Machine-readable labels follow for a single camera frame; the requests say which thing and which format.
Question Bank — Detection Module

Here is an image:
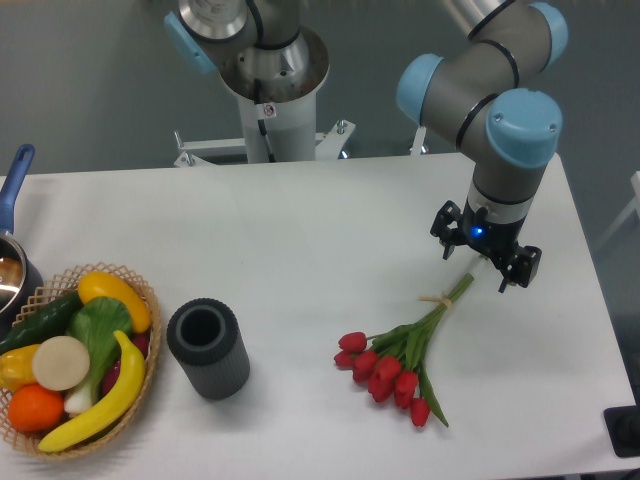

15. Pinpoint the beige round disc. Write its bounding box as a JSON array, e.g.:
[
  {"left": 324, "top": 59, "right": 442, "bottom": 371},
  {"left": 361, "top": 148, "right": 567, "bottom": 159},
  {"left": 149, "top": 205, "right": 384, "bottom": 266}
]
[{"left": 31, "top": 336, "right": 90, "bottom": 391}]

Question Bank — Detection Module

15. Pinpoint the orange fruit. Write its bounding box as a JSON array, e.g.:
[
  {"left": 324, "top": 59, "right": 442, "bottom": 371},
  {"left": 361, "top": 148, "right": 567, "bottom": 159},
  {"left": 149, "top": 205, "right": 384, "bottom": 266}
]
[{"left": 7, "top": 384, "right": 64, "bottom": 433}]

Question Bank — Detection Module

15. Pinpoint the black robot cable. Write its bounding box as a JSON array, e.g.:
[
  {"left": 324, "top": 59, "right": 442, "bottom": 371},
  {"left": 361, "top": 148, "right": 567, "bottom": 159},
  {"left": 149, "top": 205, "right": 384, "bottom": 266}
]
[{"left": 252, "top": 78, "right": 276, "bottom": 164}]

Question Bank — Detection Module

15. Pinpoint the dark grey ribbed vase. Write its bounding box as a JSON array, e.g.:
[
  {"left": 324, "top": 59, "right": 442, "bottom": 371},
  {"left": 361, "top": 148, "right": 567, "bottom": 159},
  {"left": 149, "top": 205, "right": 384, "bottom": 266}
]
[{"left": 166, "top": 298, "right": 250, "bottom": 400}]

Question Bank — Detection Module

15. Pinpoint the woven wicker basket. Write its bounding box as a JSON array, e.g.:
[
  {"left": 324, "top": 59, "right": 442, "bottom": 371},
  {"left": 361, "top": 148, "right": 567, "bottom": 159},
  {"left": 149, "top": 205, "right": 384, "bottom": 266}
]
[{"left": 1, "top": 262, "right": 162, "bottom": 461}]

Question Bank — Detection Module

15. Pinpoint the white frame at right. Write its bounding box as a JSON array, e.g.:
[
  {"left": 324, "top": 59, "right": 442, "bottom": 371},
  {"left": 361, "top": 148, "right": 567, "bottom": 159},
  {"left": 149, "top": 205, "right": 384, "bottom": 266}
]
[{"left": 594, "top": 171, "right": 639, "bottom": 255}]

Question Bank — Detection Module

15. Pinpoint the green cucumber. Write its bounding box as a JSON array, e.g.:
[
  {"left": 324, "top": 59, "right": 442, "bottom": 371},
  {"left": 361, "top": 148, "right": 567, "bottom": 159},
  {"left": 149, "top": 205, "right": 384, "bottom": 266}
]
[{"left": 1, "top": 291, "right": 83, "bottom": 354}]

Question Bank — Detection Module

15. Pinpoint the yellow bell pepper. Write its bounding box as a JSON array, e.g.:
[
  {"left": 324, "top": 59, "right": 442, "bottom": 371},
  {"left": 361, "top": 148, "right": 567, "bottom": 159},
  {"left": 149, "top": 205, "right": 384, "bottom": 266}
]
[{"left": 1, "top": 344, "right": 40, "bottom": 392}]

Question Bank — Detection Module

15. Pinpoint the green bok choy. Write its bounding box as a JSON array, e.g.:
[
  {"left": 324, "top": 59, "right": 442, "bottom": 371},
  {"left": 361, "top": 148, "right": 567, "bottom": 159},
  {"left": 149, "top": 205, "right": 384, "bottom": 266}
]
[{"left": 64, "top": 296, "right": 132, "bottom": 417}]

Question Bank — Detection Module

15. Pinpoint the black device at edge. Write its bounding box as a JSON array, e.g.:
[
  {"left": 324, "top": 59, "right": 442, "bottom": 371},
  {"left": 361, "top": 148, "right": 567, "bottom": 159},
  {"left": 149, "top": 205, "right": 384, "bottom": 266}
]
[{"left": 603, "top": 405, "right": 639, "bottom": 458}]

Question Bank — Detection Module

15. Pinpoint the yellow squash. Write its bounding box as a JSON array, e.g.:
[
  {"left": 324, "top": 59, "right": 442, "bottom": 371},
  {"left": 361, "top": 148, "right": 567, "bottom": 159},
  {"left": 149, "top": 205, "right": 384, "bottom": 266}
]
[{"left": 78, "top": 271, "right": 152, "bottom": 334}]

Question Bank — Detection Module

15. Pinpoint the red tulip bouquet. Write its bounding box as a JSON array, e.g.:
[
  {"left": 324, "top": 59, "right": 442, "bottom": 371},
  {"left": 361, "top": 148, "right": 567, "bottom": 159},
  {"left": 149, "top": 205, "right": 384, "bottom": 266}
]
[{"left": 333, "top": 256, "right": 488, "bottom": 429}]

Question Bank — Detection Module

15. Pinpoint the yellow banana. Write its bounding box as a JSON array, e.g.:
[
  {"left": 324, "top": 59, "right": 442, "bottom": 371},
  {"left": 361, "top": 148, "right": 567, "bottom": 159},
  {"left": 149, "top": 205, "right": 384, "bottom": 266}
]
[{"left": 38, "top": 330, "right": 146, "bottom": 453}]

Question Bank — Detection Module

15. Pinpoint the blue handled saucepan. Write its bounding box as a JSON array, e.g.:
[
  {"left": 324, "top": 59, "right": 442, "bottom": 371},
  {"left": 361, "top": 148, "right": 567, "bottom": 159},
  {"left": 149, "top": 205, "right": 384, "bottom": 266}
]
[{"left": 1, "top": 144, "right": 43, "bottom": 339}]

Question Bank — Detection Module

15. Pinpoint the dark red fruit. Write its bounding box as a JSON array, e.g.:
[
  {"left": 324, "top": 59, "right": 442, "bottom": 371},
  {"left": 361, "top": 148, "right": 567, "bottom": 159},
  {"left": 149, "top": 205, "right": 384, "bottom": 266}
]
[{"left": 100, "top": 332, "right": 150, "bottom": 397}]

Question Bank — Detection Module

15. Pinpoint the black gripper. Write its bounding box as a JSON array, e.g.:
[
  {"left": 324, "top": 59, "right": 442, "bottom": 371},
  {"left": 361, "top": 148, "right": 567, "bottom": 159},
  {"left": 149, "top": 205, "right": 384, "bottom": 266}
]
[{"left": 430, "top": 200, "right": 542, "bottom": 293}]

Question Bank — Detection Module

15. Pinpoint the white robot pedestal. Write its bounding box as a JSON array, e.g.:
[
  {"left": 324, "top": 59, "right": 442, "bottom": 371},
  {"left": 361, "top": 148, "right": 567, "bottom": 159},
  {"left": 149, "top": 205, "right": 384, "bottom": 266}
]
[{"left": 173, "top": 27, "right": 431, "bottom": 169}]

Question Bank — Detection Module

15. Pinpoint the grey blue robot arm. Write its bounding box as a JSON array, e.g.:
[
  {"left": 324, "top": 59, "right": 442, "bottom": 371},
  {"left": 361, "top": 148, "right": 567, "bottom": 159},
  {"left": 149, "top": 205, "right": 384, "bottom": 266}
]
[{"left": 164, "top": 1, "right": 568, "bottom": 287}]

